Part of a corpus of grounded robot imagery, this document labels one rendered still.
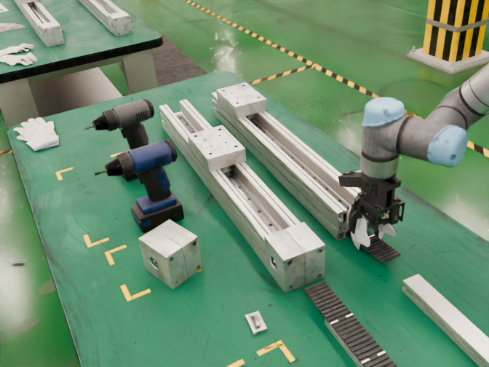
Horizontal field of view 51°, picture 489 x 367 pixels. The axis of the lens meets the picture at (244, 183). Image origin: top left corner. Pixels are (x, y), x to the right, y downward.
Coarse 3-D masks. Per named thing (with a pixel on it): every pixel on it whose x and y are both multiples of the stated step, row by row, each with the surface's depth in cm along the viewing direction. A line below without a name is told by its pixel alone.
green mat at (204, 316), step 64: (64, 128) 185; (64, 192) 150; (128, 192) 147; (192, 192) 145; (64, 256) 126; (128, 256) 124; (256, 256) 121; (448, 256) 116; (128, 320) 107; (192, 320) 106; (320, 320) 104; (384, 320) 103
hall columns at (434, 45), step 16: (432, 0) 396; (448, 0) 383; (464, 0) 373; (480, 0) 381; (432, 16) 401; (448, 16) 387; (464, 16) 381; (480, 16) 389; (432, 32) 406; (448, 32) 392; (464, 32) 389; (480, 32) 398; (432, 48) 411; (448, 48) 397; (464, 48) 397; (480, 48) 406
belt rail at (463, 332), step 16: (416, 288) 105; (432, 288) 105; (416, 304) 105; (432, 304) 101; (448, 304) 101; (448, 320) 98; (464, 320) 97; (464, 336) 94; (480, 336) 94; (480, 352) 91
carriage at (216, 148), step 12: (204, 132) 148; (216, 132) 147; (228, 132) 147; (192, 144) 145; (204, 144) 142; (216, 144) 141; (228, 144) 141; (240, 144) 140; (204, 156) 137; (216, 156) 136; (228, 156) 138; (240, 156) 139; (216, 168) 138; (228, 168) 141
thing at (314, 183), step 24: (216, 96) 178; (240, 120) 162; (264, 120) 162; (264, 144) 148; (288, 144) 151; (288, 168) 137; (312, 168) 141; (312, 192) 128; (336, 192) 132; (336, 216) 120
